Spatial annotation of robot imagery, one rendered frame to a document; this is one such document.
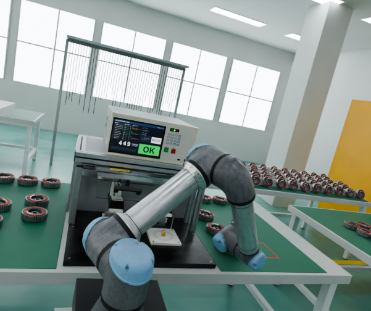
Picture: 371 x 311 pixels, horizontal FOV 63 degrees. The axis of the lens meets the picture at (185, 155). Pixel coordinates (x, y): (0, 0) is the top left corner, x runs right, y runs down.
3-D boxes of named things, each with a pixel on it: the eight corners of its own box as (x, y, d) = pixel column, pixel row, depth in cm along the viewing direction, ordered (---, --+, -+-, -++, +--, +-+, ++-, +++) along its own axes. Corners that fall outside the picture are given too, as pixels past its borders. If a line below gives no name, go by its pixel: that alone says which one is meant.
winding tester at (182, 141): (190, 166, 156) (199, 128, 153) (105, 154, 142) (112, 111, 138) (171, 149, 192) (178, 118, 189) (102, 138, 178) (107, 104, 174)
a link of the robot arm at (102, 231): (89, 263, 77) (235, 147, 97) (70, 232, 88) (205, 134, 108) (109, 286, 84) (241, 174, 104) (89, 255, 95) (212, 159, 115)
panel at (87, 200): (187, 218, 177) (198, 170, 172) (68, 209, 155) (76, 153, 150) (186, 217, 178) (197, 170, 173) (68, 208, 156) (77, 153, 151)
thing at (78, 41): (165, 182, 505) (190, 66, 469) (47, 168, 443) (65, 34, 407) (159, 173, 551) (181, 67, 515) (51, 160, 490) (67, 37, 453)
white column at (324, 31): (293, 208, 522) (354, 8, 460) (271, 205, 507) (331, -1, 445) (276, 197, 568) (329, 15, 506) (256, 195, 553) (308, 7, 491)
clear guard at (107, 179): (155, 203, 125) (158, 190, 124) (95, 198, 117) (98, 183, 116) (142, 178, 155) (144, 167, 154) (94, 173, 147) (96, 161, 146)
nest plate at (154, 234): (181, 245, 143) (181, 244, 143) (150, 244, 138) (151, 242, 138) (173, 231, 157) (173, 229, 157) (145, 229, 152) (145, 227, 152)
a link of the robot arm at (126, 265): (112, 316, 72) (125, 268, 69) (91, 281, 81) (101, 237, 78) (154, 303, 79) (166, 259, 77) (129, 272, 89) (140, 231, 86)
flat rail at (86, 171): (202, 188, 158) (203, 183, 157) (78, 174, 137) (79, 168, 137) (201, 187, 159) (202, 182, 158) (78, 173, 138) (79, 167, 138)
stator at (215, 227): (226, 238, 167) (228, 232, 167) (207, 236, 165) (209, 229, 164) (221, 229, 178) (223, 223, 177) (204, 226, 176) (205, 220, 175)
